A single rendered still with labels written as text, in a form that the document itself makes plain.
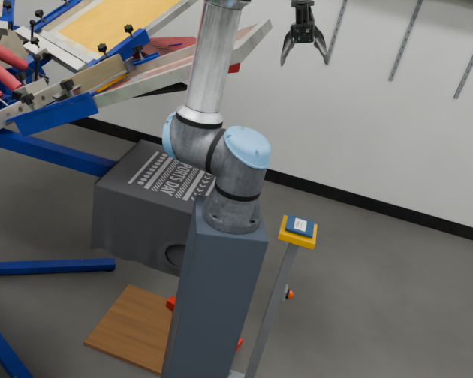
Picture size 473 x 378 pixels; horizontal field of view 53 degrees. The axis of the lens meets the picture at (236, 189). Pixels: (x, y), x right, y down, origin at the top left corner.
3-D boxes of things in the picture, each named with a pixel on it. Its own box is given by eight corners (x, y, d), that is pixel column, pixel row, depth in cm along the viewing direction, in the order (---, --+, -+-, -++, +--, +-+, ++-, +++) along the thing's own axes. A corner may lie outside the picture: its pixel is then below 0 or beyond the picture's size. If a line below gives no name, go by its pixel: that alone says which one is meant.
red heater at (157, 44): (190, 51, 325) (192, 34, 319) (238, 74, 302) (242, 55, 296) (115, 56, 282) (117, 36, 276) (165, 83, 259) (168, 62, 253)
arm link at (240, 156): (251, 203, 110) (264, 152, 104) (200, 182, 114) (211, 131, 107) (269, 184, 120) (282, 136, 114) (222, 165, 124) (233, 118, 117)
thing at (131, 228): (206, 283, 188) (223, 210, 171) (200, 298, 181) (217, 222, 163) (98, 250, 192) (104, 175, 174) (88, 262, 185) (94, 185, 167)
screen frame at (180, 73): (272, 28, 180) (269, 18, 178) (242, 61, 129) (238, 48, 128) (102, 86, 206) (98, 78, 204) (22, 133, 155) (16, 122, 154)
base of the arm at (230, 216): (262, 237, 117) (272, 204, 112) (202, 230, 114) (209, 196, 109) (255, 204, 130) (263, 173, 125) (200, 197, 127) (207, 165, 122)
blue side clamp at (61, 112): (105, 108, 149) (95, 87, 146) (97, 113, 145) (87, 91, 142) (31, 132, 159) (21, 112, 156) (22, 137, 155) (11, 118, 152)
